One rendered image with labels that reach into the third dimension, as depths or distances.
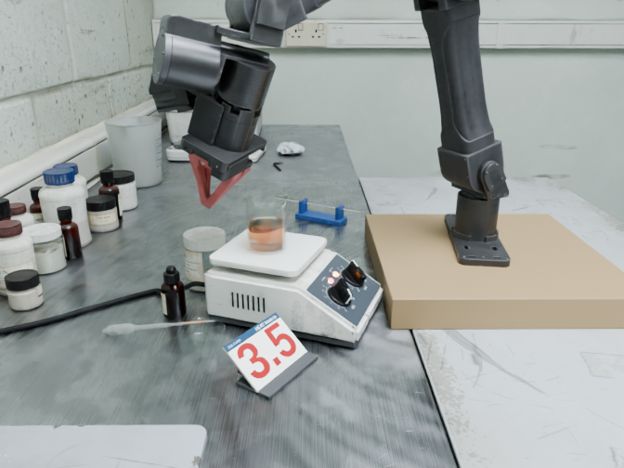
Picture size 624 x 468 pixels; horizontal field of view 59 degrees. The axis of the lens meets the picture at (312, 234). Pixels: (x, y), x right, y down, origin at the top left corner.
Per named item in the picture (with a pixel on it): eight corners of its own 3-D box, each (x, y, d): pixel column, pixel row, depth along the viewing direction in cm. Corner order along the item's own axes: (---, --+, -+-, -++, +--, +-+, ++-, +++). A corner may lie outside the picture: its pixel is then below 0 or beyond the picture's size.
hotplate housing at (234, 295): (383, 303, 75) (385, 249, 72) (357, 353, 64) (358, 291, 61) (238, 279, 82) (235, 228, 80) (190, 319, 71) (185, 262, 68)
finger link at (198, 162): (174, 199, 70) (191, 135, 65) (205, 182, 76) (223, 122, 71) (217, 225, 69) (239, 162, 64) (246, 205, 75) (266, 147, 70)
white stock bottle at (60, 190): (97, 245, 95) (86, 171, 90) (52, 254, 91) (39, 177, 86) (85, 233, 100) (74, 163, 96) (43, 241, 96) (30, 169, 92)
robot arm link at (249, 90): (208, 110, 60) (225, 50, 57) (198, 88, 64) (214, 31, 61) (266, 122, 64) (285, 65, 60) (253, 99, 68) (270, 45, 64)
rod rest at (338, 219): (347, 221, 107) (348, 203, 106) (340, 227, 104) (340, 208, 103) (303, 214, 111) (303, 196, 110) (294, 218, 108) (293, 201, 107)
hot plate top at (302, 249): (329, 243, 74) (329, 237, 74) (296, 279, 64) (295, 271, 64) (249, 232, 78) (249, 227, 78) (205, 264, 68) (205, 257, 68)
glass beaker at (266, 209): (254, 240, 74) (253, 183, 71) (293, 245, 72) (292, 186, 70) (238, 258, 68) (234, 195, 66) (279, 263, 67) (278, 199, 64)
